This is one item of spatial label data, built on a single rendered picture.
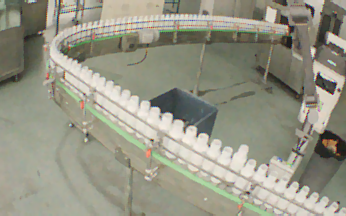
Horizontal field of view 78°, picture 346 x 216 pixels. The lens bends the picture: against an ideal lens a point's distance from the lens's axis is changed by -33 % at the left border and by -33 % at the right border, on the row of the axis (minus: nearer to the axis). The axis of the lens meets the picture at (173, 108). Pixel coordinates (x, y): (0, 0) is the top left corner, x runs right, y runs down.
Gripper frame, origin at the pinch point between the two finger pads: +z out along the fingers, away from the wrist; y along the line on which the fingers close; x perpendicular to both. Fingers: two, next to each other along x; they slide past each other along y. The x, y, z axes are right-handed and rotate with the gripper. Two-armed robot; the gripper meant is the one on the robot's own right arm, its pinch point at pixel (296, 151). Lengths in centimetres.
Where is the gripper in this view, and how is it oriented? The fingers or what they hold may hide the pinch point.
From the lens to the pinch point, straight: 122.1
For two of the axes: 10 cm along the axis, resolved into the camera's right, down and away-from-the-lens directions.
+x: 5.1, -0.1, 8.6
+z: -3.5, 9.1, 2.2
